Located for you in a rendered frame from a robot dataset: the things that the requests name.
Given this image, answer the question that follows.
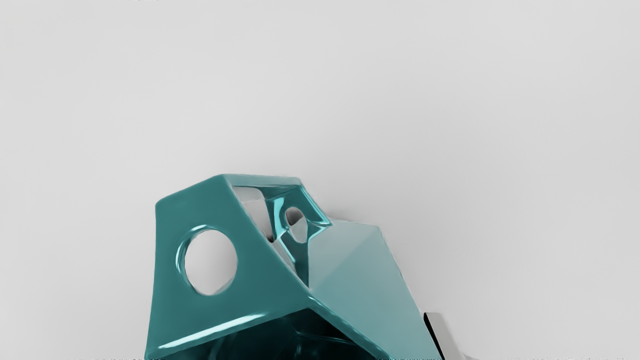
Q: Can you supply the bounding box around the teal faceted mug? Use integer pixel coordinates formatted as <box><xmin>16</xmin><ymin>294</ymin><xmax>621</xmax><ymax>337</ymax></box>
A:
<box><xmin>144</xmin><ymin>173</ymin><xmax>443</xmax><ymax>360</ymax></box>

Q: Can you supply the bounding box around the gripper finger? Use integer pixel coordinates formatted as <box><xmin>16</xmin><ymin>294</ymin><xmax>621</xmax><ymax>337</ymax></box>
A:
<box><xmin>423</xmin><ymin>312</ymin><xmax>476</xmax><ymax>360</ymax></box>

